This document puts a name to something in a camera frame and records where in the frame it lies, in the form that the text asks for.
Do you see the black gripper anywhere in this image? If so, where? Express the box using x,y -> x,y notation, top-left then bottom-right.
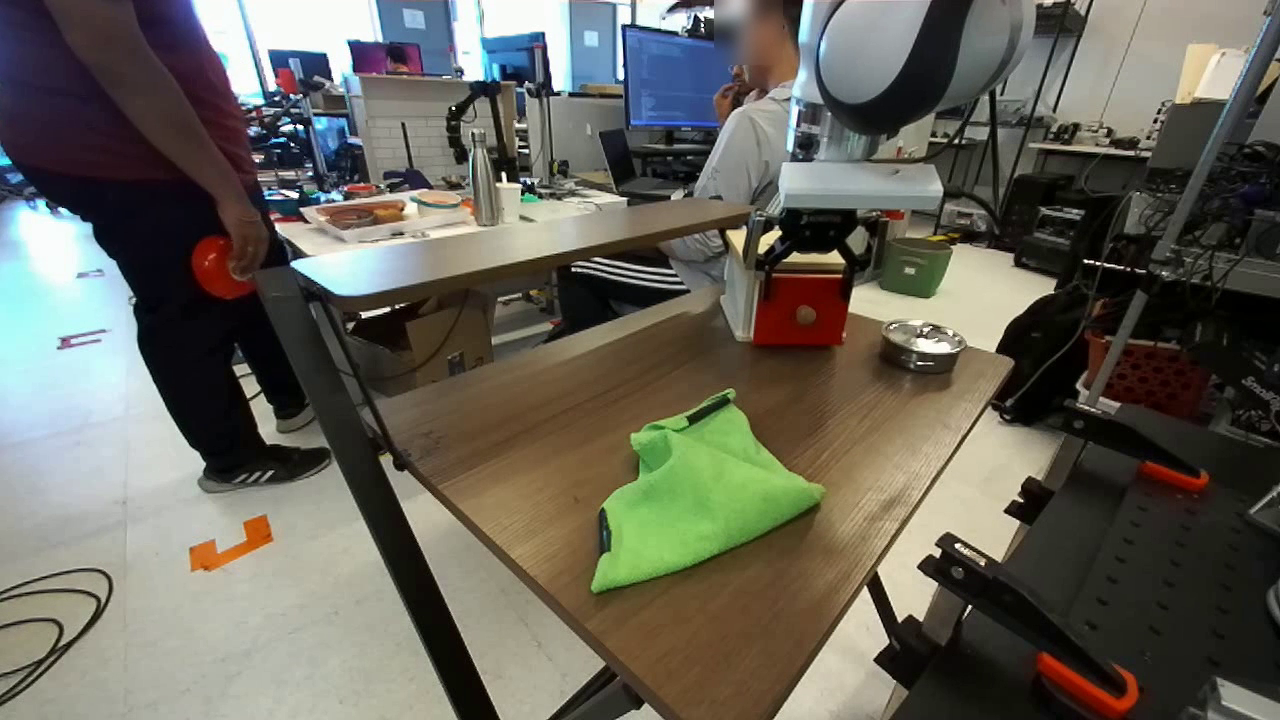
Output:
754,206 -> 880,283

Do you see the red drawer with wooden knob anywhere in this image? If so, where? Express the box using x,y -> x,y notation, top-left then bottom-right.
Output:
754,269 -> 855,351

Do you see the orange round disc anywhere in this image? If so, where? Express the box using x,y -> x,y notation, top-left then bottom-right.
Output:
189,234 -> 262,305

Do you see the standing person's bare forearm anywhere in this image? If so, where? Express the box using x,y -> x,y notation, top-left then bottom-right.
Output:
35,0 -> 273,234

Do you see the seated person's hand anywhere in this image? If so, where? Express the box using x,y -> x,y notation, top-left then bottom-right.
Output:
711,76 -> 760,126

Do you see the standing person's hand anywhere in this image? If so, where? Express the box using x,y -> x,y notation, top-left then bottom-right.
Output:
211,197 -> 279,280

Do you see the green plastic crate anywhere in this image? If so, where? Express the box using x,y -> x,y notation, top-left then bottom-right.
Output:
873,234 -> 962,300

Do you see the seated person in grey hoodie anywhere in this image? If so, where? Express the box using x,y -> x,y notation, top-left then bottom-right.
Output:
554,0 -> 803,335

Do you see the small metal bowl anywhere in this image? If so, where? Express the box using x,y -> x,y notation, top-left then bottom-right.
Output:
876,315 -> 974,380

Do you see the black laptop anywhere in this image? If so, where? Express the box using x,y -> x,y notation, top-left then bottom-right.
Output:
596,126 -> 697,209

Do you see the computer monitor with blue screen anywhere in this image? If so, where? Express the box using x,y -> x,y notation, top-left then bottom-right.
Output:
620,20 -> 738,136

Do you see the black backpack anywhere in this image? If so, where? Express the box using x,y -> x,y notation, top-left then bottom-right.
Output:
992,280 -> 1100,432

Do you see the green cloth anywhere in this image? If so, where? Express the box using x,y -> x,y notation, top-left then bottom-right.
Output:
589,387 -> 827,602

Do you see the steel water bottle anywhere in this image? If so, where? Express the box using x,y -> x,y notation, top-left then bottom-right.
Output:
466,126 -> 510,234

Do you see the small monitor with blue picture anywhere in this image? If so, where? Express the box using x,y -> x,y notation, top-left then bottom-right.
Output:
481,28 -> 555,98

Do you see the red plastic crate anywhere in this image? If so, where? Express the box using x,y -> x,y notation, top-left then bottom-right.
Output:
1085,327 -> 1217,424

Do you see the cardboard box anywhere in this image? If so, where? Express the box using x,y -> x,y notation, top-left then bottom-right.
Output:
349,290 -> 500,398

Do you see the white partition panel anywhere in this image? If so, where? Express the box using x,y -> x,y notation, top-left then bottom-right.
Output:
354,71 -> 473,188

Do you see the plate with food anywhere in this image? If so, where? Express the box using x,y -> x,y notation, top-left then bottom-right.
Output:
313,197 -> 411,234

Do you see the small monitor with pink picture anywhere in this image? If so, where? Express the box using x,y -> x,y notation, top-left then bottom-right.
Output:
344,37 -> 429,81

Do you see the black perforated base board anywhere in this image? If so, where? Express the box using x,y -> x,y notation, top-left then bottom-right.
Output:
889,398 -> 1280,720

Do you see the small monitor with red picture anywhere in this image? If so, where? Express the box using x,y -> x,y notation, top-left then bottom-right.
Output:
264,48 -> 337,101

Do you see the standing person in maroon shirt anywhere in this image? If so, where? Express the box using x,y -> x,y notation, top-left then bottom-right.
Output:
0,0 -> 337,495

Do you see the black wire shelf rack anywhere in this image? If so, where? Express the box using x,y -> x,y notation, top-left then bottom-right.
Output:
937,0 -> 1100,234

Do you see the small black clamp orange handle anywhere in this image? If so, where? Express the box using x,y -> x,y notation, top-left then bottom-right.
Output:
1061,398 -> 1217,501

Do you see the aluminium camera pole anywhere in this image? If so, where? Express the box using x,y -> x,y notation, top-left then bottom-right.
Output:
1078,0 -> 1280,411

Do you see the large black clamp orange handle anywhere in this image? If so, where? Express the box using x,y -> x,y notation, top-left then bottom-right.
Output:
918,530 -> 1149,720

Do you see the black metal table frame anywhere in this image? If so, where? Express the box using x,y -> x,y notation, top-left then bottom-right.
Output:
254,264 -> 643,720

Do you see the black floor cable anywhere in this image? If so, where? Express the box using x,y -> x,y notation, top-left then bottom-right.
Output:
0,566 -> 120,711

